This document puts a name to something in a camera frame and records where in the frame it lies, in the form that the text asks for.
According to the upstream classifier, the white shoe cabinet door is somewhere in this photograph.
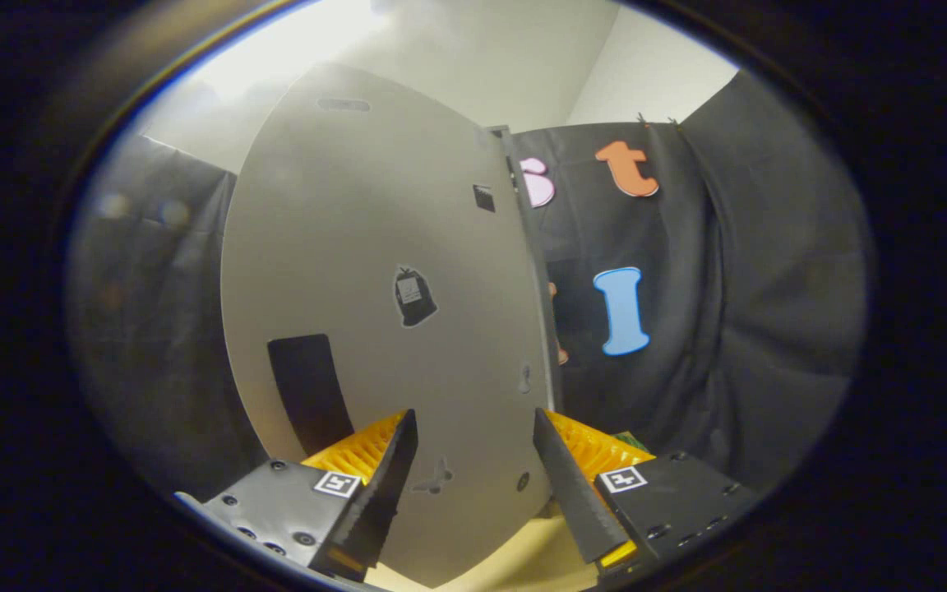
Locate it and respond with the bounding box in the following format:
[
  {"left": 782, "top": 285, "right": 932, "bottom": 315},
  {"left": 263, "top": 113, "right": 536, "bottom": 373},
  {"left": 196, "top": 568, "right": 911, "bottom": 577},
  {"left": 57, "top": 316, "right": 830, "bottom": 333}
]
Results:
[{"left": 220, "top": 62, "right": 561, "bottom": 589}]

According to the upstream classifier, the grey shoe cabinet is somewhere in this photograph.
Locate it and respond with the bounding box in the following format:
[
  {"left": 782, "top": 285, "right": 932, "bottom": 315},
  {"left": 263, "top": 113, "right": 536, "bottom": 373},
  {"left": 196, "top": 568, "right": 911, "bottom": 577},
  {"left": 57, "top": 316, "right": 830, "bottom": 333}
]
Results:
[{"left": 486, "top": 125, "right": 565, "bottom": 412}]

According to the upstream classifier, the black door handle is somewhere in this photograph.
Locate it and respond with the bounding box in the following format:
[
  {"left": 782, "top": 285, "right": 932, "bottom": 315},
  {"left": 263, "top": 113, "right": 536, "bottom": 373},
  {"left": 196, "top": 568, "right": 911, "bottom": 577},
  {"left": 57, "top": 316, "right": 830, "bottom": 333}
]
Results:
[{"left": 267, "top": 333, "right": 355, "bottom": 457}]

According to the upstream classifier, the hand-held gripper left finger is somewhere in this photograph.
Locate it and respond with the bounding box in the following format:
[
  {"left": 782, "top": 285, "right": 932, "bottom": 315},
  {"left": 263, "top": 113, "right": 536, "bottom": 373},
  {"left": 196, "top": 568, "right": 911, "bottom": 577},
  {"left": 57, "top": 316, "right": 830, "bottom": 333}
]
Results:
[{"left": 173, "top": 409, "right": 419, "bottom": 583}]

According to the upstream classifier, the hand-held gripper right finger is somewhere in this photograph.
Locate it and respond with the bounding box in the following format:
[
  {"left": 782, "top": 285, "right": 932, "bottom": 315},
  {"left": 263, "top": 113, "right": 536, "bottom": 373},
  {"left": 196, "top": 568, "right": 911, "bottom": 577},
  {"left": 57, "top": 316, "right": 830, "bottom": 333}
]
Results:
[{"left": 534, "top": 407, "right": 758, "bottom": 576}]

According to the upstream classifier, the black backdrop cloth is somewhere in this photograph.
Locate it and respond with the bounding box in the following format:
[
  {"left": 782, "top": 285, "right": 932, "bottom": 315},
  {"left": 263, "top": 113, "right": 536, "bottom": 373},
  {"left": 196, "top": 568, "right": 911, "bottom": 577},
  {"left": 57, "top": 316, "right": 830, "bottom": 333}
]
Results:
[{"left": 71, "top": 70, "right": 873, "bottom": 494}]

